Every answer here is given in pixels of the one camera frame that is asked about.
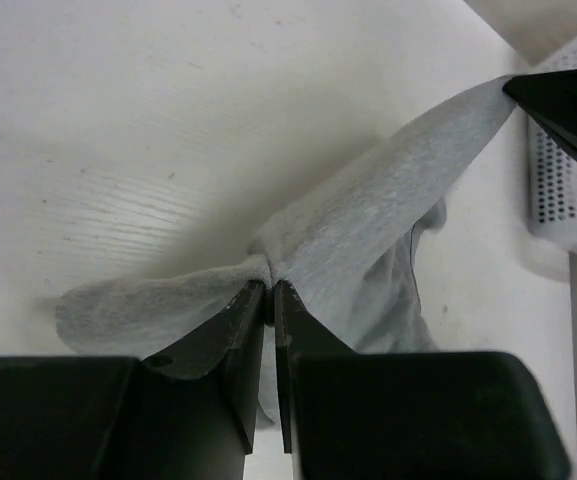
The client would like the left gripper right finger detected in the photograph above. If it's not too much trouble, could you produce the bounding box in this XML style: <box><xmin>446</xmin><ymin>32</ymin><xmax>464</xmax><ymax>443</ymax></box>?
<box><xmin>272</xmin><ymin>280</ymin><xmax>354</xmax><ymax>454</ymax></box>

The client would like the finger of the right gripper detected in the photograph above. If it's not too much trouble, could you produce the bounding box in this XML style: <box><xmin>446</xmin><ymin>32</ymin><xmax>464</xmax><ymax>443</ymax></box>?
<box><xmin>503</xmin><ymin>69</ymin><xmax>577</xmax><ymax>162</ymax></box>

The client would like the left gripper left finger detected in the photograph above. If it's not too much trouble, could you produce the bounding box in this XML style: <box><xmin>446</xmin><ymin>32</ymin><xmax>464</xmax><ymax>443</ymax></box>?
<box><xmin>144</xmin><ymin>281</ymin><xmax>266</xmax><ymax>455</ymax></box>

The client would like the grey tank top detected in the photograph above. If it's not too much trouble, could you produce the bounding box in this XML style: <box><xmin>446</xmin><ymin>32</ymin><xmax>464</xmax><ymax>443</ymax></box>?
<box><xmin>55</xmin><ymin>78</ymin><xmax>515</xmax><ymax>358</ymax></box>

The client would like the white plastic basket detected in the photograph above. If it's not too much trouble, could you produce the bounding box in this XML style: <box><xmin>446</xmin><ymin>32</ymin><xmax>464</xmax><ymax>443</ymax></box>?
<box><xmin>528</xmin><ymin>37</ymin><xmax>577</xmax><ymax>254</ymax></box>

